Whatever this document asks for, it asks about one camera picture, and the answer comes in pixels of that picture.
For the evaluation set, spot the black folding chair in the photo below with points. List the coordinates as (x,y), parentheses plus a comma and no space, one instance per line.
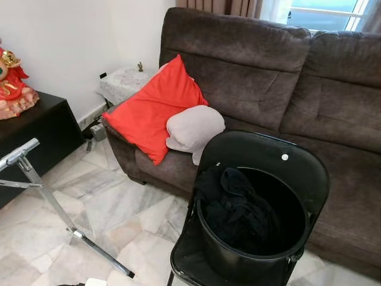
(262,149)

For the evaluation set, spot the brown curtain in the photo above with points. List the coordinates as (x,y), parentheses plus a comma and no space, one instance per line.
(220,6)
(374,15)

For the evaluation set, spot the glass window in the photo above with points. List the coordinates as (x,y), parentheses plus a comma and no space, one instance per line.
(327,13)

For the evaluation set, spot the dark sofa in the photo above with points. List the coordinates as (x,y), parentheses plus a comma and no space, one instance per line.
(256,77)

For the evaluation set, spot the black plastic bucket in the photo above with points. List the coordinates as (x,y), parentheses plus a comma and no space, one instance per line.
(250,265)

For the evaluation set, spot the grey plush cushion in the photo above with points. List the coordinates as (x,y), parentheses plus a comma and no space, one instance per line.
(196,125)

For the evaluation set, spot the red cushion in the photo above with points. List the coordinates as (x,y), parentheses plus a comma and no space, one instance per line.
(149,107)

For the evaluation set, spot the small brass figurine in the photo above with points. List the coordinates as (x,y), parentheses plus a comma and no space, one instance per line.
(140,66)

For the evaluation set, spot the lace covered side table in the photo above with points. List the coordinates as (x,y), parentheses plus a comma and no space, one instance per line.
(122,83)

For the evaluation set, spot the grey power strip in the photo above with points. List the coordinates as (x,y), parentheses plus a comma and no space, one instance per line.
(98,132)

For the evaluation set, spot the black TV cabinet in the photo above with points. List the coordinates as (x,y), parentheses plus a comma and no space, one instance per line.
(41,131)

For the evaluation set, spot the red laughing Buddha statue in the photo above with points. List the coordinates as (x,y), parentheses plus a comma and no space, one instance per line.
(12,89)

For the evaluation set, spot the black wall plug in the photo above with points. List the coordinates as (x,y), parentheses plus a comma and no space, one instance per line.
(102,75)

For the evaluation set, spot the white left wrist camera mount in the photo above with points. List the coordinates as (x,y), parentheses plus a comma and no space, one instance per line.
(96,282)

